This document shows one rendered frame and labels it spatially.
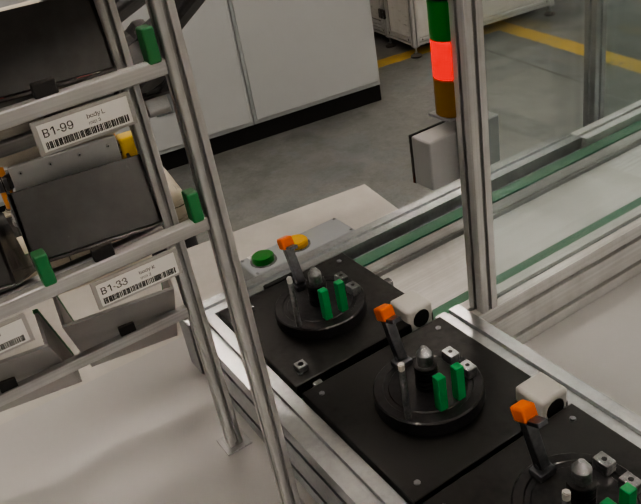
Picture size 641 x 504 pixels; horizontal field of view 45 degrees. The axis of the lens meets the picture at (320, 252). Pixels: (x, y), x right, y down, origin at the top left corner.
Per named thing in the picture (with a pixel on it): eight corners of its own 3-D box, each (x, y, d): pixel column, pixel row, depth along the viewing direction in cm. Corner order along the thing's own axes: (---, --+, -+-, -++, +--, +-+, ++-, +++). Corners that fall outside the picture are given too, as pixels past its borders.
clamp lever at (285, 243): (292, 284, 122) (275, 239, 120) (303, 279, 122) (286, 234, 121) (302, 285, 118) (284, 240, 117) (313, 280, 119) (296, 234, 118)
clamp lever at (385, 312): (391, 361, 102) (372, 309, 101) (403, 354, 103) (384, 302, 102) (406, 365, 99) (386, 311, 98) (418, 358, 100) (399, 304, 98)
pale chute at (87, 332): (91, 367, 113) (81, 338, 114) (178, 335, 116) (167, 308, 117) (61, 328, 87) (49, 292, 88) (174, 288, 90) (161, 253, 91)
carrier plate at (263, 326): (220, 322, 124) (217, 311, 123) (343, 261, 134) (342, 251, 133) (298, 398, 106) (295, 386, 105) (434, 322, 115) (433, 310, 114)
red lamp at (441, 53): (424, 76, 101) (421, 39, 98) (454, 64, 103) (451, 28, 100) (450, 84, 97) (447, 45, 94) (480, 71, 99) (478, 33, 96)
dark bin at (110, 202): (49, 256, 101) (29, 202, 101) (146, 225, 105) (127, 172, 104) (33, 267, 75) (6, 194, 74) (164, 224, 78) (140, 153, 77)
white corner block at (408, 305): (391, 322, 117) (388, 300, 115) (415, 309, 119) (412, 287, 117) (411, 336, 113) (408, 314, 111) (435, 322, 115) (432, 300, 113)
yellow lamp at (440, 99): (428, 112, 103) (424, 77, 101) (456, 100, 105) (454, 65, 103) (453, 121, 99) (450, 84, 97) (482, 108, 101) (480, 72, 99)
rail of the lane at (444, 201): (191, 361, 131) (175, 309, 126) (563, 174, 166) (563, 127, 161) (205, 377, 127) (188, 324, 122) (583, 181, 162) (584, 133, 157)
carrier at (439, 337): (303, 404, 105) (287, 330, 98) (441, 326, 114) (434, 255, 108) (417, 515, 86) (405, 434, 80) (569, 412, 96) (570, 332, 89)
